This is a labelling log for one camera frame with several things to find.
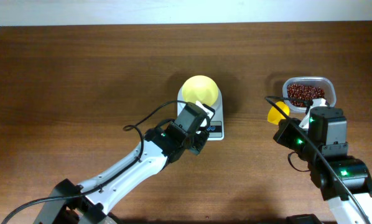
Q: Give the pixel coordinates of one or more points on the clear plastic container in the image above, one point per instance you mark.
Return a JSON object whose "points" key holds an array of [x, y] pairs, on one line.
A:
{"points": [[321, 82]]}

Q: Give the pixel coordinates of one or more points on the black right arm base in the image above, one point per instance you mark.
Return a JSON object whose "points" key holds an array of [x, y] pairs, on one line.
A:
{"points": [[303, 219]]}

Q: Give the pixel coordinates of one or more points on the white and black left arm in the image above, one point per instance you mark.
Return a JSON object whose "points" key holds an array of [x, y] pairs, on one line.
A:
{"points": [[92, 200]]}

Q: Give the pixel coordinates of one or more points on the yellow plastic bowl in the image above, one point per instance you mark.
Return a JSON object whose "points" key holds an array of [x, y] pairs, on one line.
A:
{"points": [[200, 88]]}

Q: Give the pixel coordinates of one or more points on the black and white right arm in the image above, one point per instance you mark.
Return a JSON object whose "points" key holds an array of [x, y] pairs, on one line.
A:
{"points": [[344, 181]]}

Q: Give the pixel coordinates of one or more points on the red beans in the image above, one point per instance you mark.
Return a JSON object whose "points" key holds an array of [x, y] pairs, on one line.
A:
{"points": [[304, 93]]}

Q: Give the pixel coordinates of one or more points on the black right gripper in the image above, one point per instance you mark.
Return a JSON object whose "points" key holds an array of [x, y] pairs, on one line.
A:
{"points": [[285, 127]]}

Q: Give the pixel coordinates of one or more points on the yellow plastic measuring scoop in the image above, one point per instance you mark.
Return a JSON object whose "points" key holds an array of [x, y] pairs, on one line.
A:
{"points": [[274, 116]]}

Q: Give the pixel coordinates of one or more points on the white digital kitchen scale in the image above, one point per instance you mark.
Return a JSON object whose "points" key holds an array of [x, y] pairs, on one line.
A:
{"points": [[216, 127]]}

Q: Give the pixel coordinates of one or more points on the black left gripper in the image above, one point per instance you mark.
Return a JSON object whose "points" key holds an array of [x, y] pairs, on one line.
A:
{"points": [[202, 137]]}

